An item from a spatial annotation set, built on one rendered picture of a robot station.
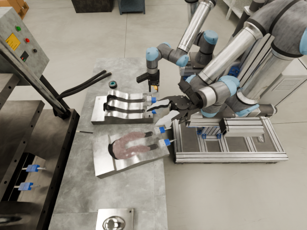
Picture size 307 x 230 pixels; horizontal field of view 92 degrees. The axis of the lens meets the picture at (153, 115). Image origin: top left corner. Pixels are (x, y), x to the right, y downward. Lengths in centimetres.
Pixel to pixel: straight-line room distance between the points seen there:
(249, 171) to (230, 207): 50
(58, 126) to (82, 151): 34
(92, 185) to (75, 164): 21
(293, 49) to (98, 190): 120
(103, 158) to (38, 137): 64
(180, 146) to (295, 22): 145
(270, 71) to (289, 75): 52
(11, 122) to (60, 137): 31
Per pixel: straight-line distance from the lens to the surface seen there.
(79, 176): 122
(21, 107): 139
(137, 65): 175
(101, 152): 109
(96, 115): 130
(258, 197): 223
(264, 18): 76
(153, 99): 126
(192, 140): 188
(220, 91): 62
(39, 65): 150
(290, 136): 281
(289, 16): 73
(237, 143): 207
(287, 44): 73
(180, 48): 96
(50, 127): 152
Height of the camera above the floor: 189
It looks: 57 degrees down
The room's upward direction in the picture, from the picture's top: straight up
